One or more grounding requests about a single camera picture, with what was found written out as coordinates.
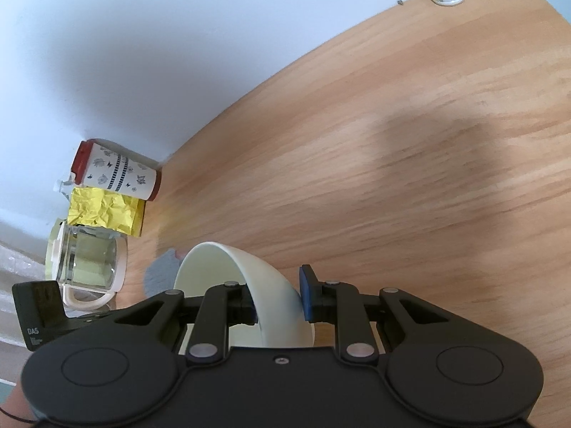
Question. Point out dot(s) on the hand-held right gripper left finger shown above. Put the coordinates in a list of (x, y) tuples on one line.
[(248, 310)]

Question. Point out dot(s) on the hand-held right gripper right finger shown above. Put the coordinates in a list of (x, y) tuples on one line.
[(307, 295)]

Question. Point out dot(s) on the white bowl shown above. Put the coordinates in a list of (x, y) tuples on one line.
[(267, 285)]

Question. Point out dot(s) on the grey cleaning cloth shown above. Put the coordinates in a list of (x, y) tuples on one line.
[(158, 274)]

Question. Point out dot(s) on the person's left forearm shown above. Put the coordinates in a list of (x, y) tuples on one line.
[(13, 403)]

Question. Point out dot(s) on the crumpled yellow packet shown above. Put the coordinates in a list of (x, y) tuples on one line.
[(105, 209)]

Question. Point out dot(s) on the small clear pump bottle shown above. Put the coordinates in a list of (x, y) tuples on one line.
[(64, 184)]

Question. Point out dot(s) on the white patterned tumbler red lid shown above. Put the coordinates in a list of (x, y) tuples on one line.
[(118, 171)]

